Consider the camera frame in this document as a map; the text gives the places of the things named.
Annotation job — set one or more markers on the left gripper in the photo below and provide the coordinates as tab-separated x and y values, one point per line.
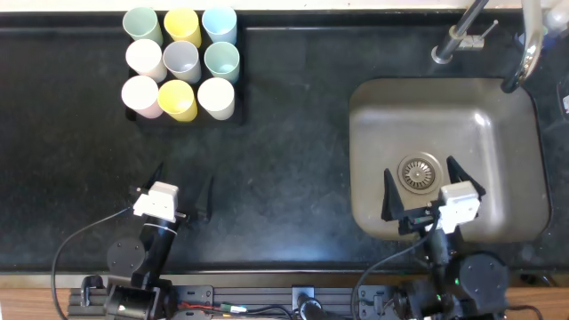
186	220

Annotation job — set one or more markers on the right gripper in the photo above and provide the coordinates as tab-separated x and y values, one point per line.
415	221

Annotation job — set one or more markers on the yellow cup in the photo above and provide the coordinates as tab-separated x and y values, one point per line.
177	98
181	24

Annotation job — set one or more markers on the white cup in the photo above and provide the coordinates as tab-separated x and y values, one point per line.
215	95
144	58

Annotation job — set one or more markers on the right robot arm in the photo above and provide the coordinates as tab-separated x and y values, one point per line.
482	275

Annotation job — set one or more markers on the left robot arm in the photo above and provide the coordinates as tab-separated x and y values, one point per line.
157	244

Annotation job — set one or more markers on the steel sink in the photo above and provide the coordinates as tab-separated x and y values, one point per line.
489	133

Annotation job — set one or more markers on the black tray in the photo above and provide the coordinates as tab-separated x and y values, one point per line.
240	111

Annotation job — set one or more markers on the pink cup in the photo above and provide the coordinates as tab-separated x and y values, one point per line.
140	95

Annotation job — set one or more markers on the grey cup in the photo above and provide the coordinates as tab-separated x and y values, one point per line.
181	58

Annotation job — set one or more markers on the green cup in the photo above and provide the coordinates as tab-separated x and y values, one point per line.
221	60
141	24

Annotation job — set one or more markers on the steel tap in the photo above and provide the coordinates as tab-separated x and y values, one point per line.
444	51

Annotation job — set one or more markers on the blue cup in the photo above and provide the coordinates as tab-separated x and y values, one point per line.
218	22

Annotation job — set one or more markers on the blue soap bottle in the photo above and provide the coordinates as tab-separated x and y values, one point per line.
558	20

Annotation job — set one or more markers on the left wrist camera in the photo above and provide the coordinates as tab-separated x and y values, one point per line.
157	200

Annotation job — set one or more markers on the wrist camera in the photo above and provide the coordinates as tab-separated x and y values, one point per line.
157	200
460	204

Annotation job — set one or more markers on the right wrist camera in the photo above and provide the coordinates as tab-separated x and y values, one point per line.
460	204

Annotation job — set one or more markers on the mounting rail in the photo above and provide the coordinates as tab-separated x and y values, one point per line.
266	295

